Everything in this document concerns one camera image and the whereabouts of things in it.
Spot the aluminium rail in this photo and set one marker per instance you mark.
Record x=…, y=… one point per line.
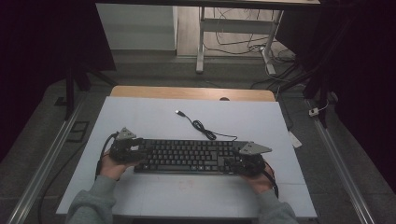
x=43, y=165
x=342, y=168

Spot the person's right hand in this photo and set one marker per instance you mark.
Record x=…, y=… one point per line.
x=261, y=183

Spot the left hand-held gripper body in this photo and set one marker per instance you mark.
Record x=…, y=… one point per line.
x=121, y=151

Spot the person's left hand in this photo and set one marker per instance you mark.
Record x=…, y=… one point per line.
x=112, y=169

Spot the black computer keyboard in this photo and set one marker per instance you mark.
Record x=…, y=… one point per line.
x=186, y=155

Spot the dark curtain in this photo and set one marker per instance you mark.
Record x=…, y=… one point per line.
x=364, y=77
x=31, y=62

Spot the black tripod stand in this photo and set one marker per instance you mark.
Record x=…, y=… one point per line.
x=70, y=93

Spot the white-framed desk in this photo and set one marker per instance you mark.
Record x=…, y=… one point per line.
x=200, y=46

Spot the small white adapter box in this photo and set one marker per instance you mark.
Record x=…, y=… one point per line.
x=313, y=112

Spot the white paper tag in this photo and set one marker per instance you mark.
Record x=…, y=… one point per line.
x=295, y=140

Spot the black metal stand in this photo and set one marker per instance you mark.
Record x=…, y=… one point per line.
x=322, y=90

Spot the grey cabinet panel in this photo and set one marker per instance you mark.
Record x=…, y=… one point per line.
x=137, y=28

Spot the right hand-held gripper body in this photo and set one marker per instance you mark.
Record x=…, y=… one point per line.
x=253, y=161

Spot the white board sheet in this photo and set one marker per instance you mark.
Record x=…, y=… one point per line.
x=140, y=121

